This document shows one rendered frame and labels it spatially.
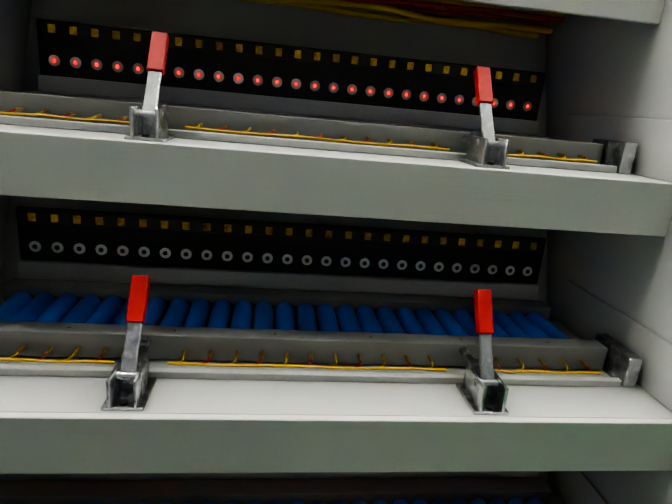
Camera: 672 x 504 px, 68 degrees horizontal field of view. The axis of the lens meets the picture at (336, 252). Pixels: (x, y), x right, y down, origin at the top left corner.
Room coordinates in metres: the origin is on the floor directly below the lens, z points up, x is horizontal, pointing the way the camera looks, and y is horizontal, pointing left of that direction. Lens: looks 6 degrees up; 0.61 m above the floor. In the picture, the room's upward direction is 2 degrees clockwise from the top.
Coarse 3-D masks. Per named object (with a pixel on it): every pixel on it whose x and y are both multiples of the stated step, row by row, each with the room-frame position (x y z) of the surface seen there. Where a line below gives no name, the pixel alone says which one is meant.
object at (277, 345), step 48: (0, 336) 0.39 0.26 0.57; (48, 336) 0.39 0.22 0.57; (96, 336) 0.40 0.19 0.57; (144, 336) 0.40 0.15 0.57; (192, 336) 0.41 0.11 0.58; (240, 336) 0.41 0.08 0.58; (288, 336) 0.42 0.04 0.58; (336, 336) 0.43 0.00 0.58; (384, 336) 0.44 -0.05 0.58; (432, 336) 0.45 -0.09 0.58
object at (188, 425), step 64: (576, 320) 0.54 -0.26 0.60; (0, 384) 0.37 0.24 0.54; (64, 384) 0.37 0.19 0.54; (192, 384) 0.39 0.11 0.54; (256, 384) 0.40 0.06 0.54; (320, 384) 0.40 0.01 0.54; (384, 384) 0.41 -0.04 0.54; (448, 384) 0.42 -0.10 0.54; (640, 384) 0.45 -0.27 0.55; (0, 448) 0.34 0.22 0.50; (64, 448) 0.35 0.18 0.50; (128, 448) 0.35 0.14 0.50; (192, 448) 0.36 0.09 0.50; (256, 448) 0.36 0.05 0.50; (320, 448) 0.37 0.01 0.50; (384, 448) 0.38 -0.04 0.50; (448, 448) 0.38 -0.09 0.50; (512, 448) 0.39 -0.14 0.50; (576, 448) 0.40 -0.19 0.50; (640, 448) 0.40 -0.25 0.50
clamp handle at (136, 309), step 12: (132, 276) 0.37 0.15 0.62; (144, 276) 0.37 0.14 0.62; (132, 288) 0.37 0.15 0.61; (144, 288) 0.37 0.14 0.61; (132, 300) 0.37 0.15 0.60; (144, 300) 0.37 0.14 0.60; (132, 312) 0.36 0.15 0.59; (144, 312) 0.37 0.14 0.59; (132, 324) 0.36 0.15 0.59; (132, 336) 0.36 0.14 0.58; (132, 348) 0.36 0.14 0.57; (132, 360) 0.36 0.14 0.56; (132, 372) 0.36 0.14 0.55
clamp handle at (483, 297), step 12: (480, 300) 0.40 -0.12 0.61; (480, 312) 0.40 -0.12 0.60; (492, 312) 0.40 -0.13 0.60; (480, 324) 0.39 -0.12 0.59; (492, 324) 0.40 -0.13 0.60; (480, 336) 0.40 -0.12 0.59; (480, 348) 0.39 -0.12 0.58; (480, 360) 0.39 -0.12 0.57; (492, 360) 0.39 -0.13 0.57; (480, 372) 0.39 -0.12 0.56; (492, 372) 0.39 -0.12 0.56
